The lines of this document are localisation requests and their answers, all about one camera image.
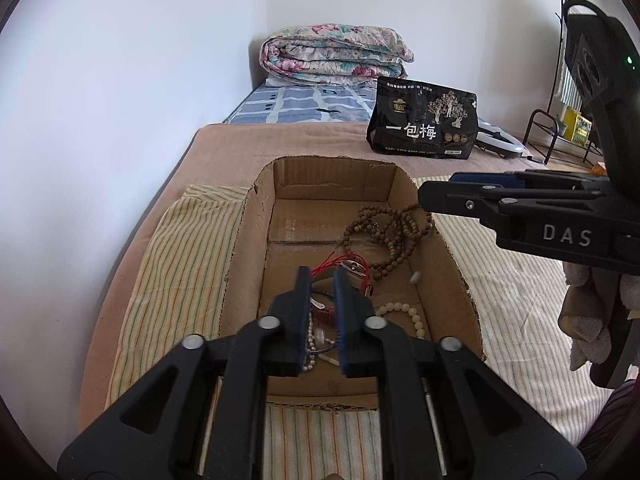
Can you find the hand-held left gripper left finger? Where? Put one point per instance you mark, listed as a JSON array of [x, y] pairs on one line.
[[300, 310]]

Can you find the yellow green box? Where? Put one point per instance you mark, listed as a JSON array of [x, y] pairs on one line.
[[579, 127]]

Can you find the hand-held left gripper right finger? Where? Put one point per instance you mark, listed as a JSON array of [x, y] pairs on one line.
[[341, 310]]

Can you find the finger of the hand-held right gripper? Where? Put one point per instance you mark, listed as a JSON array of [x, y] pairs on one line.
[[500, 177], [450, 197]]

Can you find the cardboard box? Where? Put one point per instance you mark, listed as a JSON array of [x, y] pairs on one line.
[[250, 260]]

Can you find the blue checked bed sheet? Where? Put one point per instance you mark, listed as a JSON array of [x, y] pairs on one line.
[[300, 102]]

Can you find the black snack bag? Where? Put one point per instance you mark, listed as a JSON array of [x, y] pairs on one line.
[[420, 120]]

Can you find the black metal rack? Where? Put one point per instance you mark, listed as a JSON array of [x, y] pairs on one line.
[[542, 130]]

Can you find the pink blanket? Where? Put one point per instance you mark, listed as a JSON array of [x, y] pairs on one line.
[[225, 147]]

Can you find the hanging green striped towel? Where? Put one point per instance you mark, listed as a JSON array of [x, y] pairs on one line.
[[570, 92]]

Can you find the person's right hand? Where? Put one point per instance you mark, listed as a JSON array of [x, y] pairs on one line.
[[587, 310]]

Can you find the folded floral quilt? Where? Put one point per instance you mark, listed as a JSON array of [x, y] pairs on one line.
[[335, 55]]

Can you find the striped yellow towel blanket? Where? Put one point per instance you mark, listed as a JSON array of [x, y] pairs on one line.
[[170, 270]]

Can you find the person's dark striped clothing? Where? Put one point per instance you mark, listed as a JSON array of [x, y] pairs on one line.
[[615, 420]]

